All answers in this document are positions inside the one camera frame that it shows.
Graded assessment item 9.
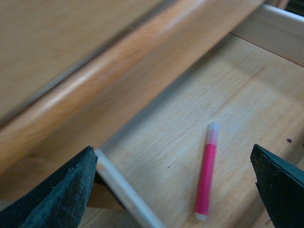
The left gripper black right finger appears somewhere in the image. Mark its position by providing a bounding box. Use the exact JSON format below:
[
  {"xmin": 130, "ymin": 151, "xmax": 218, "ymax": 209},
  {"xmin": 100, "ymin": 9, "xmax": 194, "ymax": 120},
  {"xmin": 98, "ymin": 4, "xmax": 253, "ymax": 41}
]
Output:
[{"xmin": 250, "ymin": 144, "xmax": 304, "ymax": 228}]

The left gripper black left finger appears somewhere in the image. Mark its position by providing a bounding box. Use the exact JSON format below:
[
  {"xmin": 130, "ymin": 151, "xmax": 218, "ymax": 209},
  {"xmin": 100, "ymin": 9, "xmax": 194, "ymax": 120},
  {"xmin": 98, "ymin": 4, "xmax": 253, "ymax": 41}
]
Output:
[{"xmin": 0, "ymin": 146, "xmax": 97, "ymax": 228}]

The pink marker with white cap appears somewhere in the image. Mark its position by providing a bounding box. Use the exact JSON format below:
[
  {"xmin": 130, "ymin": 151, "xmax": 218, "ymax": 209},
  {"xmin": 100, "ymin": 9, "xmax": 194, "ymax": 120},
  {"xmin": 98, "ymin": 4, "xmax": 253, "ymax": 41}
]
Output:
[{"xmin": 194, "ymin": 122, "xmax": 219, "ymax": 220}]

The wooden drawer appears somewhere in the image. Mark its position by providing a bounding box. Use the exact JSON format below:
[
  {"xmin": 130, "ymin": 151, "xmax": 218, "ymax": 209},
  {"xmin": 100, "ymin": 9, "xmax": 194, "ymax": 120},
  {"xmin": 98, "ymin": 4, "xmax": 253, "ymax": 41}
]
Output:
[{"xmin": 102, "ymin": 5, "xmax": 304, "ymax": 228}]

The wooden nightstand cabinet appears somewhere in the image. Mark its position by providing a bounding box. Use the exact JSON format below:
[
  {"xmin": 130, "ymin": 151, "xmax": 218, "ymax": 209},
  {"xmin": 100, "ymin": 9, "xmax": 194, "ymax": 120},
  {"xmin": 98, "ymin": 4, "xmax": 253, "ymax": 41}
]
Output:
[{"xmin": 0, "ymin": 0, "xmax": 290, "ymax": 228}]

